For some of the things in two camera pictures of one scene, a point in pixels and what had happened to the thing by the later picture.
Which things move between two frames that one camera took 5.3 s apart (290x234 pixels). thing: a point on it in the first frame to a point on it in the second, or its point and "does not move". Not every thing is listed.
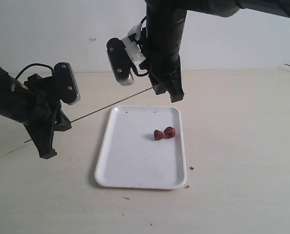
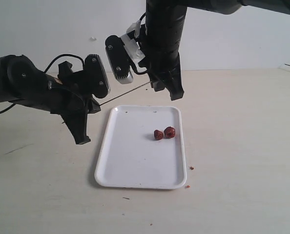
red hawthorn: [169, 132] does not move
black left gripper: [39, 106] to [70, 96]
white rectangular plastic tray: [132, 157] does not move
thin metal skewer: [102, 108] to [113, 98]
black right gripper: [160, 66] does not move
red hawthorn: [158, 135] does not move
